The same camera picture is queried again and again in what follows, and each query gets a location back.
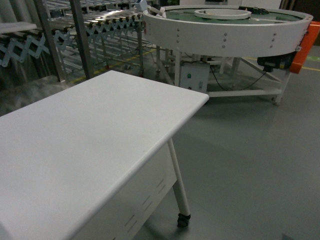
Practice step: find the white control box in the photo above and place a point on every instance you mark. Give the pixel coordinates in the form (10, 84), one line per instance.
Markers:
(194, 76)

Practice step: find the white round conveyor table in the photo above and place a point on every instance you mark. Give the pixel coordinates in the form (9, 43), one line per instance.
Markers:
(230, 39)

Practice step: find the black motor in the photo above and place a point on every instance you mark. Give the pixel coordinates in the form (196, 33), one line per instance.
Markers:
(282, 62)

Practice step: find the expandable roller conveyor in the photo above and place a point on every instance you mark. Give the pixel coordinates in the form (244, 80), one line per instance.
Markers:
(57, 37)

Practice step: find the orange motor cover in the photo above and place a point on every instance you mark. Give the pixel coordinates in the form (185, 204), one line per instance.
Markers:
(305, 45)

